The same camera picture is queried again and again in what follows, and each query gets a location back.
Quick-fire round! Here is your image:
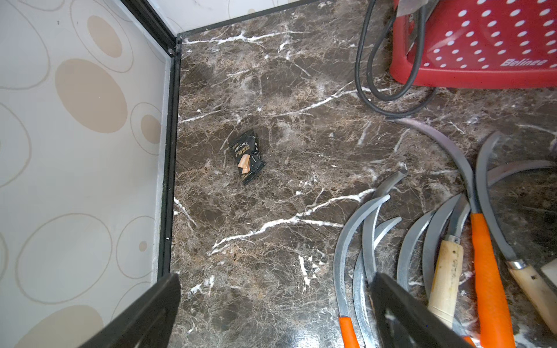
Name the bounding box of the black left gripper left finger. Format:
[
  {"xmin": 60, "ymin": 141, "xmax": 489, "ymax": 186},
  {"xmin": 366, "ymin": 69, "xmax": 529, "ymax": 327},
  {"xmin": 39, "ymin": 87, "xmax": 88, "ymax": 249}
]
[{"xmin": 81, "ymin": 273, "xmax": 181, "ymax": 347}]

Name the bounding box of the black toaster power cable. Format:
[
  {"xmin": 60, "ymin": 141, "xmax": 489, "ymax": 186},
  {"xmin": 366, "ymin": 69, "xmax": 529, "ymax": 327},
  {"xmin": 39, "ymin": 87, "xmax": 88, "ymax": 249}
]
[{"xmin": 354, "ymin": 0, "xmax": 438, "ymax": 119}]

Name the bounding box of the wooden handle sickle middle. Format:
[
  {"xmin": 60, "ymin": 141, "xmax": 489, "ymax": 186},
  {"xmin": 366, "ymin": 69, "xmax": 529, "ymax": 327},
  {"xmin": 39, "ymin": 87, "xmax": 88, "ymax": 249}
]
[{"xmin": 422, "ymin": 194, "xmax": 469, "ymax": 329}]

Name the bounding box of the wooden handle sickle lower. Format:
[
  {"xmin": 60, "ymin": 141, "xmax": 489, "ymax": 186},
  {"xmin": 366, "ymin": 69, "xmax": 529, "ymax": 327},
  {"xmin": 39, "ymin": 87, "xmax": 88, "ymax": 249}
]
[{"xmin": 396, "ymin": 211, "xmax": 435, "ymax": 291}]

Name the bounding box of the orange handle sickle small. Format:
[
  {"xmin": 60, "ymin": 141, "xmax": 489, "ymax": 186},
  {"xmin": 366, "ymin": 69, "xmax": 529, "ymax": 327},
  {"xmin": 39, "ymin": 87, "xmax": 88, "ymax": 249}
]
[{"xmin": 487, "ymin": 160, "xmax": 556, "ymax": 187}]

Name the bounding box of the wooden handle sickle left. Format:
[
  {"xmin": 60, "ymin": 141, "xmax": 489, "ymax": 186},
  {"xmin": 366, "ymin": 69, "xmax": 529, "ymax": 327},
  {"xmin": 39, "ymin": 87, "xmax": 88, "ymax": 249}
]
[{"xmin": 362, "ymin": 168, "xmax": 408, "ymax": 285}]

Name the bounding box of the wooden handle sickle diagonal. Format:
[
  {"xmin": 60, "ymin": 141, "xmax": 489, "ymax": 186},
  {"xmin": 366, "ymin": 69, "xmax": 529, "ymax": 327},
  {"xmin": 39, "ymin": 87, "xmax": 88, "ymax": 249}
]
[{"xmin": 475, "ymin": 131, "xmax": 556, "ymax": 334}]

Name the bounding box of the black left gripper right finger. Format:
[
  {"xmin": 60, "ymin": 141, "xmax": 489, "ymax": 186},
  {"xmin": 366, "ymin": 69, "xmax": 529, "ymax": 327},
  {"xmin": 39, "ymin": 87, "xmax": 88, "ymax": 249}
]
[{"xmin": 370, "ymin": 273, "xmax": 474, "ymax": 347}]

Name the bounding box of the red dotted toaster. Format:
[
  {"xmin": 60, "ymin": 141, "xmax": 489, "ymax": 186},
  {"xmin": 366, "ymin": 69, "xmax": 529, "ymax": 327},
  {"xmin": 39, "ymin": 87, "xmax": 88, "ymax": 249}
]
[{"xmin": 413, "ymin": 1, "xmax": 556, "ymax": 89}]

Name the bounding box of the black snack packet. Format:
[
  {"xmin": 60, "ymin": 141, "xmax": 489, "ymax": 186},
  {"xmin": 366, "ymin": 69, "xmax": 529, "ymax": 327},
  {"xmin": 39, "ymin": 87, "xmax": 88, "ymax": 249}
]
[{"xmin": 229, "ymin": 129, "xmax": 265, "ymax": 186}]

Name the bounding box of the wooden handle sickle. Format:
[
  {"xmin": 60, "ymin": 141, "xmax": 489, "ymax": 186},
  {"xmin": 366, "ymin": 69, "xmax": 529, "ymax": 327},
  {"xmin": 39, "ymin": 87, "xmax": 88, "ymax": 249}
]
[
  {"xmin": 396, "ymin": 211, "xmax": 435, "ymax": 291},
  {"xmin": 362, "ymin": 168, "xmax": 408, "ymax": 285},
  {"xmin": 422, "ymin": 194, "xmax": 469, "ymax": 329}
]

